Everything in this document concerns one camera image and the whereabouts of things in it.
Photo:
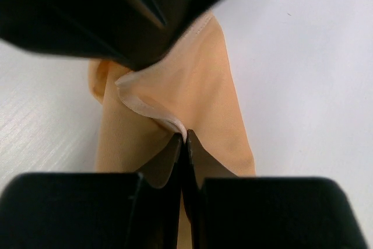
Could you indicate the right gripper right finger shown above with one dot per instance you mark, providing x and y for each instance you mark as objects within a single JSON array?
[{"x": 228, "y": 211}]

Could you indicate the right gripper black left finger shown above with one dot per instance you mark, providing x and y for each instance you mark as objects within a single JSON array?
[{"x": 96, "y": 210}]

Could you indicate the peach satin napkin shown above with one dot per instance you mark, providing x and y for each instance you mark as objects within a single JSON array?
[{"x": 166, "y": 129}]

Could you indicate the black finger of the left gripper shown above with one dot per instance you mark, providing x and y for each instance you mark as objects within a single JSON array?
[{"x": 135, "y": 33}]

